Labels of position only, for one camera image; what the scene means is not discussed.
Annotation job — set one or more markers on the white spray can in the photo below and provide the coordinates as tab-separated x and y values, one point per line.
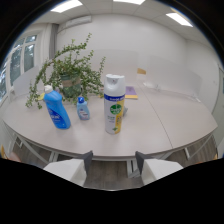
114	104

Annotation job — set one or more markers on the large blue bottle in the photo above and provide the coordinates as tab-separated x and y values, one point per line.
57	111

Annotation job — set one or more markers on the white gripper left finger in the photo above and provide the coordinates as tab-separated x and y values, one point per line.
71	169

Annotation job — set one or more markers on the white air conditioner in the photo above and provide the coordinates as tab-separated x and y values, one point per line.
78	21

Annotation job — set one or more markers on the brown cardboard box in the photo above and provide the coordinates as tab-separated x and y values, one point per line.
141	71

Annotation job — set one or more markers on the ceiling light panel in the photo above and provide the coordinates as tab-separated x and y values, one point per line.
179	19
130	1
66	5

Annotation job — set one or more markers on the white desk divider panel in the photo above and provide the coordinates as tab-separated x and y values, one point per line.
171	77
25	81

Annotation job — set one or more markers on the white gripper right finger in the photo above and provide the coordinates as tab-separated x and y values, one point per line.
156	168

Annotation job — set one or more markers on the window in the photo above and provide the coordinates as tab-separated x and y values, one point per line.
18	63

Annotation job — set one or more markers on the green potted plant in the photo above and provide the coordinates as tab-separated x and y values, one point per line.
70	75

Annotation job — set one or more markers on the purple book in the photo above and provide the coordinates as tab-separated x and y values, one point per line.
130	90

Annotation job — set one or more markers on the small blue bottle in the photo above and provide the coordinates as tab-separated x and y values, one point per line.
82	109

